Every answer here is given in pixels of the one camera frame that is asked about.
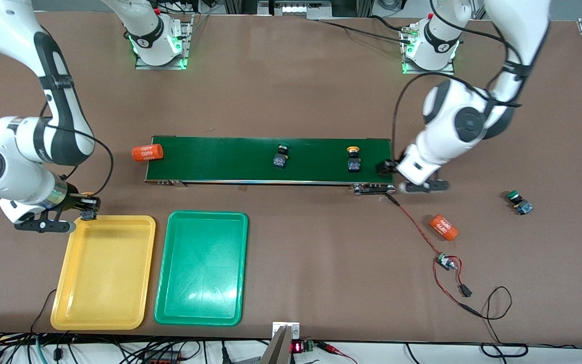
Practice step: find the red digit display module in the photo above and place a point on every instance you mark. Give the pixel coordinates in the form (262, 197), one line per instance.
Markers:
(297, 347)

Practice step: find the small motor controller board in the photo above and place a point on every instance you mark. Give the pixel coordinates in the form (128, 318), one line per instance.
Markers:
(442, 261)

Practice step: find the green belt conveyor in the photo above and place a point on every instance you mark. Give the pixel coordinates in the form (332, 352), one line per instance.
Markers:
(220, 162)

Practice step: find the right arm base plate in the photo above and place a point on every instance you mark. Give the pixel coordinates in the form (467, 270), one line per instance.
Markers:
(187, 40)

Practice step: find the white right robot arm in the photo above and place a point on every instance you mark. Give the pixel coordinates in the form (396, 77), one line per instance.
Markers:
(18, 30)

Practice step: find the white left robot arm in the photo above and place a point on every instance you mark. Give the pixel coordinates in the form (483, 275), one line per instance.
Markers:
(468, 124)

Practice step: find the grey metal wedge bar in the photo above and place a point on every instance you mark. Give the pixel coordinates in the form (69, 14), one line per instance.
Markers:
(277, 351)

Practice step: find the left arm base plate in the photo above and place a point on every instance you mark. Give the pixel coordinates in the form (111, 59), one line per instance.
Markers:
(447, 68)

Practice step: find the yellow push button switch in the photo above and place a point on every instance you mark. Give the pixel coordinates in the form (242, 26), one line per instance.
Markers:
(354, 163)
(88, 216)

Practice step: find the green push button switch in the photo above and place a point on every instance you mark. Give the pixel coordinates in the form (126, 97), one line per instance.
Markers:
(280, 159)
(519, 202)

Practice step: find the red clip lead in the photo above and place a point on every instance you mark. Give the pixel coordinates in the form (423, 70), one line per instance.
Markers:
(334, 349)

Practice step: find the red lead with black plug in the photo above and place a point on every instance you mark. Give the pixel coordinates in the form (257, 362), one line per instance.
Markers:
(466, 290)

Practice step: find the yellow plastic tray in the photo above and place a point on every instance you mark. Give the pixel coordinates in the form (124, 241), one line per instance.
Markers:
(101, 273)

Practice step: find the small metal bracket plate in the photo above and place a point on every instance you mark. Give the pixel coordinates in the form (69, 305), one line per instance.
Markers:
(293, 328)

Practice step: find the red black power strip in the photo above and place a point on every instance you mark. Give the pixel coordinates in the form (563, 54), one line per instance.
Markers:
(162, 358)

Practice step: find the green plastic tray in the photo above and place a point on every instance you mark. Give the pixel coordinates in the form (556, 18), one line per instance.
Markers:
(200, 268)

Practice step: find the orange 4680 cylinder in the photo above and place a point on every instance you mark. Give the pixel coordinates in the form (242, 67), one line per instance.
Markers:
(443, 227)
(147, 152)

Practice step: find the aluminium frame rack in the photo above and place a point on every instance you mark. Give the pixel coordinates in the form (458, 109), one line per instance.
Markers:
(293, 9)

